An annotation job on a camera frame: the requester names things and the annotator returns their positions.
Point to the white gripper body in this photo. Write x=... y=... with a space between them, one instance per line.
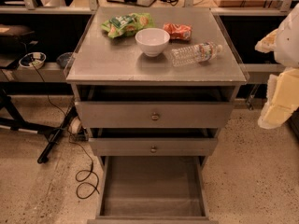
x=288 y=44

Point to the grey metal drawer cabinet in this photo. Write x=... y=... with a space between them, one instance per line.
x=101 y=61

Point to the dark small bowl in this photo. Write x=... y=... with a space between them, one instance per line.
x=65 y=59

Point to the black stand legs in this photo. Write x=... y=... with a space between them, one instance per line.
x=18 y=123

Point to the grey middle drawer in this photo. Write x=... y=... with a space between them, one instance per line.
x=153 y=142

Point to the clear plastic water bottle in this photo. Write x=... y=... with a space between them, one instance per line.
x=195 y=54

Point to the white ceramic bowl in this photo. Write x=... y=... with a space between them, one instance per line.
x=152 y=41

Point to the green snack bag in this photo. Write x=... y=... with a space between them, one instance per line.
x=127 y=25

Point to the white bowl with clutter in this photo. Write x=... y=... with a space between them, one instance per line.
x=33 y=60

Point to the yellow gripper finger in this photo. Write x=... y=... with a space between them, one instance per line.
x=267 y=44
x=282 y=99

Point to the grey open bottom drawer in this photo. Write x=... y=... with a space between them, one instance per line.
x=152 y=190

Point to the orange snack bag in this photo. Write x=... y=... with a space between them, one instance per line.
x=179 y=31

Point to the grey top drawer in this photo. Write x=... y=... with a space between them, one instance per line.
x=154 y=107

